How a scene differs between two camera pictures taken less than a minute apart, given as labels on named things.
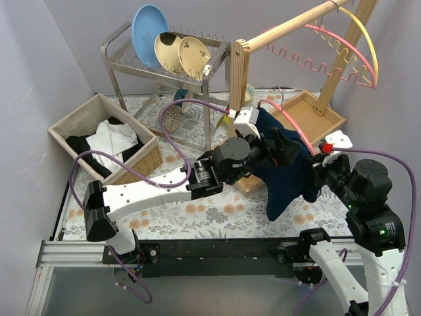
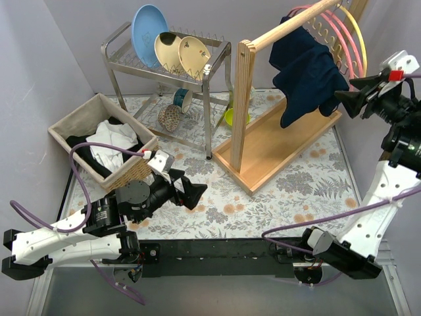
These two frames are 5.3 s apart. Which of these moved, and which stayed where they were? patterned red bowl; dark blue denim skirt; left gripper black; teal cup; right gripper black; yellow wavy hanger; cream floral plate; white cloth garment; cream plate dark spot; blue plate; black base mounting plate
Moved: left gripper black; yellow wavy hanger; dark blue denim skirt; right gripper black
Stayed: cream floral plate; cream plate dark spot; teal cup; white cloth garment; blue plate; black base mounting plate; patterned red bowl
